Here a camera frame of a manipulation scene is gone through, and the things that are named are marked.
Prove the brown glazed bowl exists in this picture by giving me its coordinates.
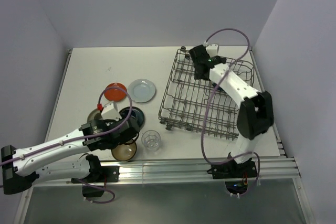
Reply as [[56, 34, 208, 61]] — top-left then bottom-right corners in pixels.
[[111, 142, 137, 162]]

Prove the clear faceted glass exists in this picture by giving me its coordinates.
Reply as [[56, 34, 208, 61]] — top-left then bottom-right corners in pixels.
[[141, 130, 161, 152]]

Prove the white and teal bowl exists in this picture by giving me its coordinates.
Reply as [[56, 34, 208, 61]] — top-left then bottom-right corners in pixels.
[[234, 65, 254, 80]]

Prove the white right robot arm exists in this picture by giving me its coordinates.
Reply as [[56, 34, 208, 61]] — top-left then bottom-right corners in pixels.
[[188, 45, 274, 177]]

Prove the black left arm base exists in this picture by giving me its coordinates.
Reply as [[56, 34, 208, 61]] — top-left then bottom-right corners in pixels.
[[82, 166, 119, 198]]

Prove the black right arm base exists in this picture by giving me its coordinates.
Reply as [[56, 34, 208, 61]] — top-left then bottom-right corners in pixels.
[[207, 158, 259, 198]]

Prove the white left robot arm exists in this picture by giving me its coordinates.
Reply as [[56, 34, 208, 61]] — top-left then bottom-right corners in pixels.
[[1, 117, 140, 195]]

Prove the dark teal saucer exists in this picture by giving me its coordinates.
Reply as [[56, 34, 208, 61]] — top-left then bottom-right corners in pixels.
[[119, 106, 145, 128]]

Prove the grey saucer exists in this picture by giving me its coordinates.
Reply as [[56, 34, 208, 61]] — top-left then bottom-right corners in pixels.
[[87, 109, 103, 123]]

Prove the orange saucer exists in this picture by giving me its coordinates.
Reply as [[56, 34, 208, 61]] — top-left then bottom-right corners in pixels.
[[104, 82, 127, 102]]

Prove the light blue scalloped plate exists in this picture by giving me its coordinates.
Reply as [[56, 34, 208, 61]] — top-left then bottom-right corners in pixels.
[[128, 79, 156, 103]]

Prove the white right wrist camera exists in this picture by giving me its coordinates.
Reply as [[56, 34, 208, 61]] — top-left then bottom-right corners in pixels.
[[203, 41, 219, 58]]

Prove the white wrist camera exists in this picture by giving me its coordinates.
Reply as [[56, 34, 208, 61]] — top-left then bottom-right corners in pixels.
[[203, 41, 219, 58], [100, 101, 122, 121]]

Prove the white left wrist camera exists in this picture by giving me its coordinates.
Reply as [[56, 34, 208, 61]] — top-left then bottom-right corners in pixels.
[[100, 101, 122, 121]]

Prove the grey wire dish rack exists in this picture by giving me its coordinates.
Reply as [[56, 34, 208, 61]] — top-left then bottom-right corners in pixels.
[[159, 47, 239, 141]]

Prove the aluminium mounting rail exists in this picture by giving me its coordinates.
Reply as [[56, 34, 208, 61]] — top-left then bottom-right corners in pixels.
[[52, 157, 301, 185]]

